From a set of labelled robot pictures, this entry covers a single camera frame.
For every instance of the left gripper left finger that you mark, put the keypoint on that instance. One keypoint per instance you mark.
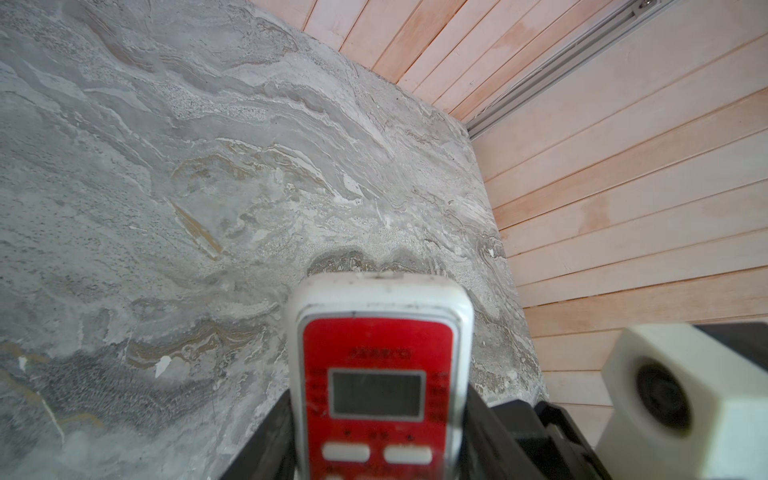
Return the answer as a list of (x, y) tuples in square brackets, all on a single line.
[(270, 453)]

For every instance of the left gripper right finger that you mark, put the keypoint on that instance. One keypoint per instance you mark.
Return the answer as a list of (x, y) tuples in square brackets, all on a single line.
[(516, 440)]

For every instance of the red white remote control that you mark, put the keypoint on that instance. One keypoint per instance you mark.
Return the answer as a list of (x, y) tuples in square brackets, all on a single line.
[(379, 372)]

